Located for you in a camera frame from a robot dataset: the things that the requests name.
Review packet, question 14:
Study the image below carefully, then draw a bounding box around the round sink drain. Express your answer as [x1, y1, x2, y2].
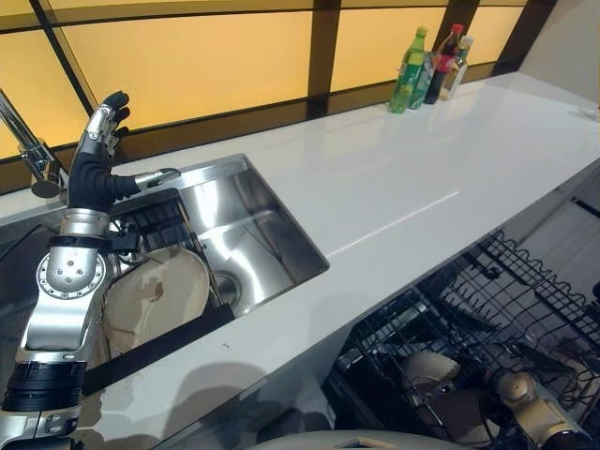
[210, 270, 244, 307]

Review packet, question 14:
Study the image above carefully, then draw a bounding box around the black dish rack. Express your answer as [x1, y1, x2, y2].
[82, 186, 236, 398]

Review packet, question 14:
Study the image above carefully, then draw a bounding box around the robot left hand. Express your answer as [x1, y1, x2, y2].
[67, 90, 182, 214]

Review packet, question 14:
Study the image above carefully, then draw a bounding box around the chrome kitchen faucet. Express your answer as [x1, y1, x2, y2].
[0, 88, 69, 199]

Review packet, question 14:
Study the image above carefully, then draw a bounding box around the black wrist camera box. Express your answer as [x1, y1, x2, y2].
[108, 228, 143, 257]

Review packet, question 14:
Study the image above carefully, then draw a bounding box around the beige plate in dishwasher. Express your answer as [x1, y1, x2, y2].
[401, 350, 464, 409]

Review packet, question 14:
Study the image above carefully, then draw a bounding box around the dark sauce bottle red cap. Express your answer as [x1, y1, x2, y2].
[423, 22, 465, 106]

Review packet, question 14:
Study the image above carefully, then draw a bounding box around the black wire dishwasher rack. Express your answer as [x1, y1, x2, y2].
[325, 228, 600, 450]

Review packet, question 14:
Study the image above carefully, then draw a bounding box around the clear bottle green cap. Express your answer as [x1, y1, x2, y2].
[439, 36, 475, 101]

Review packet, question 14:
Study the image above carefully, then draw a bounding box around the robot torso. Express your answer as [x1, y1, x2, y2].
[250, 429, 454, 450]

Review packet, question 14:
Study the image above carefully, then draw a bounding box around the green plastic soda bottle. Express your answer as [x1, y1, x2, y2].
[387, 25, 431, 114]

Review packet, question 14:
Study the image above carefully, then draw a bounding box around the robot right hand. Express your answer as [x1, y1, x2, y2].
[424, 377, 501, 441]

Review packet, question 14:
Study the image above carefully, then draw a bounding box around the stainless steel sink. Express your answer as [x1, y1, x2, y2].
[0, 153, 331, 376]

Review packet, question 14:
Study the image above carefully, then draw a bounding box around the beige round plate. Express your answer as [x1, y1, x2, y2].
[102, 246, 212, 363]

